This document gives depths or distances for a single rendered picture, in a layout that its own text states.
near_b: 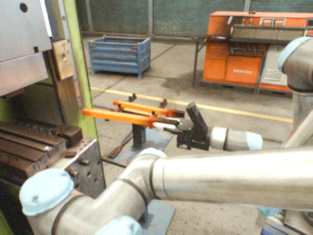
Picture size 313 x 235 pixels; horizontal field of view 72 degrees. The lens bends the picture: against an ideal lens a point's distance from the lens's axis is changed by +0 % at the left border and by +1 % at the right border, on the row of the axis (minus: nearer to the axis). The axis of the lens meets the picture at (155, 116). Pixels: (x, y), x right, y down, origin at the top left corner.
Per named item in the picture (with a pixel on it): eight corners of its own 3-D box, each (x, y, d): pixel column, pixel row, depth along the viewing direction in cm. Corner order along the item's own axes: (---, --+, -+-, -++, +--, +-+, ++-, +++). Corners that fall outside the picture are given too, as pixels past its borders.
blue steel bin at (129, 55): (151, 68, 520) (151, 36, 485) (141, 78, 454) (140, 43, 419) (107, 64, 549) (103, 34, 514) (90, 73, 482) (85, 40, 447)
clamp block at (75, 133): (84, 137, 108) (82, 127, 105) (72, 147, 101) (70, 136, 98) (65, 132, 112) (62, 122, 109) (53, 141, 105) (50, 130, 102)
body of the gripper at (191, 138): (174, 147, 77) (208, 155, 73) (174, 127, 73) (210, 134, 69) (180, 135, 83) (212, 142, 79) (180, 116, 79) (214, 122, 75)
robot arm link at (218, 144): (224, 136, 67) (227, 123, 74) (209, 133, 69) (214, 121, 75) (221, 155, 71) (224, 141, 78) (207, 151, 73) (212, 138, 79)
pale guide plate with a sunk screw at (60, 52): (74, 74, 110) (67, 40, 102) (61, 80, 103) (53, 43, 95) (71, 74, 111) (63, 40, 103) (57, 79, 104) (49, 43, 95)
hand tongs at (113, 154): (150, 111, 171) (150, 110, 170) (154, 112, 169) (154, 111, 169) (107, 157, 123) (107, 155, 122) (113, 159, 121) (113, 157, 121)
